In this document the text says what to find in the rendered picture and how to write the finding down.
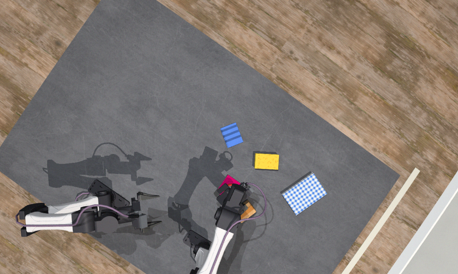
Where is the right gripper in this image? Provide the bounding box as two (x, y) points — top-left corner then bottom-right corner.
(214, 182), (252, 215)

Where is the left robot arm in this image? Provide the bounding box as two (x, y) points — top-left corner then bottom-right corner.
(19, 179), (130, 237)

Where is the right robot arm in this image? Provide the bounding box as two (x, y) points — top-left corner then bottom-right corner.
(183, 182), (246, 274)

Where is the pink square coaster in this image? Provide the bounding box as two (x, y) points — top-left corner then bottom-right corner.
(219, 175), (241, 188)

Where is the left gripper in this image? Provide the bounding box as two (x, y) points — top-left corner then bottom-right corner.
(117, 192), (162, 233)

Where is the yellow sponge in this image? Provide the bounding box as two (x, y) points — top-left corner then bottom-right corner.
(254, 153), (279, 170)

